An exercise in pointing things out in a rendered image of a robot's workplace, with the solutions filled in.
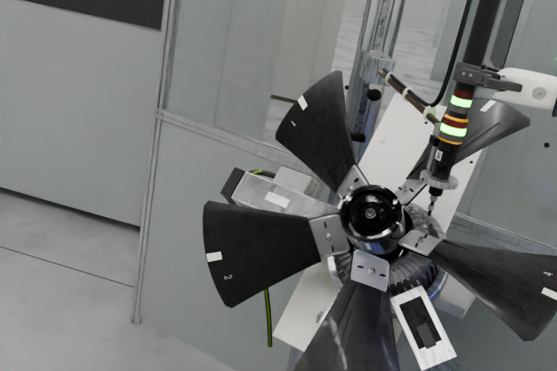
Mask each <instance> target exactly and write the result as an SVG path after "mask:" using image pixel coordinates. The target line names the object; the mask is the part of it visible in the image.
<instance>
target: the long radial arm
mask: <svg viewBox="0 0 557 371"><path fill-rule="evenodd" d="M231 199H232V200H233V201H234V202H235V203H236V204H237V205H238V206H244V207H249V208H254V209H259V210H269V211H274V212H279V213H285V214H295V215H300V216H305V217H308V218H309V219H312V218H316V217H319V216H323V215H327V214H334V213H337V212H339V213H340V208H337V207H336V206H333V205H329V204H327V203H325V202H322V201H320V200H317V199H314V198H312V197H310V196H307V195H304V194H302V193H299V192H297V191H295V190H291V189H289V188H287V187H284V186H282V185H278V184H276V183H273V182H272V181H268V180H265V179H264V178H261V177H258V176H255V175H253V174H250V173H248V172H245V174H244V175H243V177H242V179H241V180H240V183H239V184H238V185H237V187H236V189H235V191H234V193H233V195H232V196H231Z"/></svg>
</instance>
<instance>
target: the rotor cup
mask: <svg viewBox="0 0 557 371"><path fill-rule="evenodd" d="M369 208H373V209H375V211H376V215H375V217H374V218H371V219H369V218H367V217H366V215H365V212H366V210H367V209H369ZM340 221H341V226H342V228H343V230H344V231H345V233H346V237H347V240H348V243H349V246H350V249H351V251H349V254H350V255H351V256H352V250H353V248H355V249H360V250H361V251H364V252H366V253H369V254H372V255H374V256H377V257H378V258H382V259H384V260H386V261H387V262H389V265H390V267H394V266H396V265H398V264H399V263H401V262H403V261H404V260H405V259H406V258H407V257H408V256H409V254H410V251H409V250H406V249H404V248H401V247H398V246H396V244H397V243H398V242H399V241H400V240H401V239H402V238H403V237H404V236H405V235H406V234H407V233H408V232H409V231H410V230H415V229H414V223H413V221H412V219H411V218H410V216H409V214H408V213H407V212H406V211H405V210H404V209H403V208H402V204H401V203H400V200H399V198H398V197H397V195H396V194H395V193H394V192H392V191H391V190H389V189H388V188H386V187H384V186H382V185H363V186H361V187H358V188H356V189H354V190H353V191H352V192H351V193H350V194H349V195H348V196H347V197H346V198H345V199H344V200H343V202H342V205H341V209H340ZM401 224H402V227H403V231H402V233H401V231H400V225H401ZM366 244H369V245H370V247H371V250H369V249H367V247H366Z"/></svg>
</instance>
